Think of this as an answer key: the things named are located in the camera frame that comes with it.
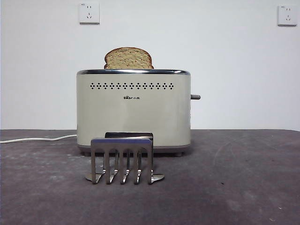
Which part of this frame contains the steel toast rack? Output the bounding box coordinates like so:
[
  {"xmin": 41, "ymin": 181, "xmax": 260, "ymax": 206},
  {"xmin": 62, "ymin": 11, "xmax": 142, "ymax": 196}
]
[{"xmin": 85, "ymin": 131, "xmax": 165, "ymax": 185}]

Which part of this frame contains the cream and steel toaster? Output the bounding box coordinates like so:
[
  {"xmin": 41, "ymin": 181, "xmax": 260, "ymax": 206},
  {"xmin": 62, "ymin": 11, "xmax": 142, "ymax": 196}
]
[{"xmin": 76, "ymin": 69, "xmax": 192, "ymax": 158}]

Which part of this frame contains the brown seeded bread slice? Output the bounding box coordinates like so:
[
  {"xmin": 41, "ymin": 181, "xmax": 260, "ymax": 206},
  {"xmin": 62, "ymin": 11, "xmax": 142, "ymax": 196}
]
[{"xmin": 104, "ymin": 47, "xmax": 155, "ymax": 70}]

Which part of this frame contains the white power cable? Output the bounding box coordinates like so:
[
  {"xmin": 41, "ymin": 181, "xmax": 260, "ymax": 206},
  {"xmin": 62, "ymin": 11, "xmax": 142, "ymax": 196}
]
[{"xmin": 0, "ymin": 134, "xmax": 78, "ymax": 144}]

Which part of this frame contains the white wall socket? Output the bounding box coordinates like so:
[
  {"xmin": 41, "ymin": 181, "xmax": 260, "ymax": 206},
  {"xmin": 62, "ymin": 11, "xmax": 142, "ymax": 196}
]
[
  {"xmin": 277, "ymin": 5, "xmax": 298, "ymax": 27},
  {"xmin": 79, "ymin": 2, "xmax": 100, "ymax": 25}
]

